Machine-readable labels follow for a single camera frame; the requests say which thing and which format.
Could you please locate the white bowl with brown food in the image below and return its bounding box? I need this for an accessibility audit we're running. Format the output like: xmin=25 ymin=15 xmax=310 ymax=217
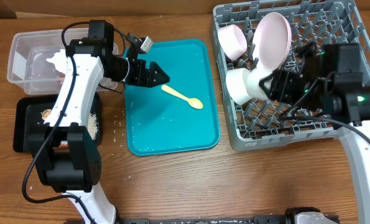
xmin=226 ymin=68 xmax=251 ymax=105

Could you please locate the yellow plastic spoon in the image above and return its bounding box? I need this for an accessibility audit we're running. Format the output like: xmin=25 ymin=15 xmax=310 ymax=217
xmin=161 ymin=85 xmax=203 ymax=110

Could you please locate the large white plate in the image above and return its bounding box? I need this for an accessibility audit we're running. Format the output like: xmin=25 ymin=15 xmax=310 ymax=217
xmin=252 ymin=12 xmax=292 ymax=71

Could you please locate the pink bowl with rice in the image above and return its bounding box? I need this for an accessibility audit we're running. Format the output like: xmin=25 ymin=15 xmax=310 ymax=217
xmin=218 ymin=24 xmax=247 ymax=60

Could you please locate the pile of rice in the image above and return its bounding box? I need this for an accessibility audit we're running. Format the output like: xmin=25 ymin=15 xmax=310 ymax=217
xmin=87 ymin=113 xmax=99 ymax=140

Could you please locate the white napkin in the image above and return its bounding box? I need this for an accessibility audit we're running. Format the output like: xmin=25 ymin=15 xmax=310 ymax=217
xmin=46 ymin=49 xmax=67 ymax=74

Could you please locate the brown food chunk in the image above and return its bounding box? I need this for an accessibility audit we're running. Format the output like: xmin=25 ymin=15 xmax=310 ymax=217
xmin=42 ymin=109 xmax=52 ymax=121

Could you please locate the white mint cup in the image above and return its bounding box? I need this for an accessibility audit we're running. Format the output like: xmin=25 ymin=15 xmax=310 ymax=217
xmin=245 ymin=68 xmax=272 ymax=100

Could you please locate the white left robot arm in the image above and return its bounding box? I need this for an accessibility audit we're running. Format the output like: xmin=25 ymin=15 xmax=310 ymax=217
xmin=24 ymin=20 xmax=170 ymax=223

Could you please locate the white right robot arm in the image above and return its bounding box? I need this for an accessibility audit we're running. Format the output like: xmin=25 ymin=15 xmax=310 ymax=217
xmin=257 ymin=42 xmax=370 ymax=223

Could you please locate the teal plastic tray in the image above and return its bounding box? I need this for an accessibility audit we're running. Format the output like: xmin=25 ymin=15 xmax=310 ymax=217
xmin=124 ymin=39 xmax=220 ymax=156

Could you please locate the grey dish rack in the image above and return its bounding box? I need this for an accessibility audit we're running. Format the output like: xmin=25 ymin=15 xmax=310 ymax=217
xmin=211 ymin=1 xmax=370 ymax=151

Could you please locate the clear plastic bin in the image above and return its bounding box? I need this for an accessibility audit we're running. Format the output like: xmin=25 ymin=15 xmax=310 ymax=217
xmin=6 ymin=26 xmax=119 ymax=95

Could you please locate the black tray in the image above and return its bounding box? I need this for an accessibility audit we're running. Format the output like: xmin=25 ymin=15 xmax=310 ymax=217
xmin=12 ymin=93 xmax=102 ymax=152

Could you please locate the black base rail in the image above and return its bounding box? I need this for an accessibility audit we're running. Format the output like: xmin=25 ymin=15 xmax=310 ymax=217
xmin=116 ymin=207 xmax=340 ymax=224

